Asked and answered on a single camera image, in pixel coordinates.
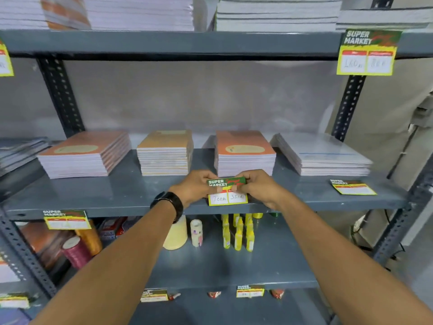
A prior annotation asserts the stack of orange notebooks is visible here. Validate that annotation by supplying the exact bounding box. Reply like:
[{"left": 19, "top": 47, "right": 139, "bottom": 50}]
[
  {"left": 36, "top": 130, "right": 133, "bottom": 180},
  {"left": 213, "top": 130, "right": 277, "bottom": 178}
]

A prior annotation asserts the grey metal shelf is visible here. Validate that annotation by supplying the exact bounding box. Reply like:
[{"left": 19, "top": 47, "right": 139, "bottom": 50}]
[
  {"left": 0, "top": 158, "right": 51, "bottom": 325},
  {"left": 0, "top": 0, "right": 433, "bottom": 325}
]

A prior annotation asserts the pink thread spool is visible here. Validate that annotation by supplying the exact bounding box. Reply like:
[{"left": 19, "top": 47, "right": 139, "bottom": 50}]
[{"left": 61, "top": 236, "right": 92, "bottom": 270}]

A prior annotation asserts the stack of tan notebooks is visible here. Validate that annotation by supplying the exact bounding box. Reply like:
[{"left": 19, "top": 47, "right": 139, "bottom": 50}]
[{"left": 136, "top": 130, "right": 194, "bottom": 177}]

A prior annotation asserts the person's right hand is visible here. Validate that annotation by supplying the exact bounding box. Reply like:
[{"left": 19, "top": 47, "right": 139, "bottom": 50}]
[{"left": 233, "top": 169, "right": 288, "bottom": 212}]

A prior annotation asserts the person's left forearm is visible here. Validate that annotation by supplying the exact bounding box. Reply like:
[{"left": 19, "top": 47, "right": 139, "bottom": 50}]
[{"left": 32, "top": 199, "right": 177, "bottom": 325}]

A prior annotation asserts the stack of white notebooks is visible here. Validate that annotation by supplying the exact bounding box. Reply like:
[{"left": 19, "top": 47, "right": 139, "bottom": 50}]
[
  {"left": 0, "top": 0, "right": 50, "bottom": 30},
  {"left": 336, "top": 6, "right": 433, "bottom": 33}
]

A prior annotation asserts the large cream tape roll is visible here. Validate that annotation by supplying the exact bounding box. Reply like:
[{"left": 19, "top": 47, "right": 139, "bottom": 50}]
[{"left": 162, "top": 214, "right": 189, "bottom": 251}]

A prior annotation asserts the person's left hand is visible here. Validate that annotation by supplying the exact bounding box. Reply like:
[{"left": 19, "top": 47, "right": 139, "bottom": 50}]
[{"left": 168, "top": 169, "right": 219, "bottom": 209}]

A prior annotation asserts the person's right forearm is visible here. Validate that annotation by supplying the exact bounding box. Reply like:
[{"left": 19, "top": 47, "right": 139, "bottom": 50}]
[{"left": 276, "top": 196, "right": 433, "bottom": 325}]

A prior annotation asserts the row of yellow glue bottles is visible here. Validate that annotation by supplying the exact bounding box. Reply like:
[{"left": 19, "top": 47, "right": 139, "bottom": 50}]
[{"left": 220, "top": 213, "right": 265, "bottom": 253}]

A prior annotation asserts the orange thread spool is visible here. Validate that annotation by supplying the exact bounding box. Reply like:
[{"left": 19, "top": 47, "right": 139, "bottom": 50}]
[{"left": 75, "top": 219, "right": 103, "bottom": 257}]

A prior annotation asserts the stack of thin books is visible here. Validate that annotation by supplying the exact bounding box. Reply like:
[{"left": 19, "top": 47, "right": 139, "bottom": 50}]
[{"left": 0, "top": 137, "right": 51, "bottom": 177}]

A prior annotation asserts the black wristwatch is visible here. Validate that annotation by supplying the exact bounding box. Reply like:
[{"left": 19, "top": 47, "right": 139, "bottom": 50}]
[{"left": 150, "top": 191, "right": 184, "bottom": 224}]

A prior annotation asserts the plastic-wrapped stack of white pads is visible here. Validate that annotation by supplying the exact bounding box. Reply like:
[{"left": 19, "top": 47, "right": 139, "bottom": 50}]
[{"left": 270, "top": 132, "right": 373, "bottom": 177}]

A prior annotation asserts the plastic-wrapped white notebook stack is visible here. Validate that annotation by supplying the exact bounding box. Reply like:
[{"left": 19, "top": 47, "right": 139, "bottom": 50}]
[{"left": 39, "top": 0, "right": 195, "bottom": 32}]

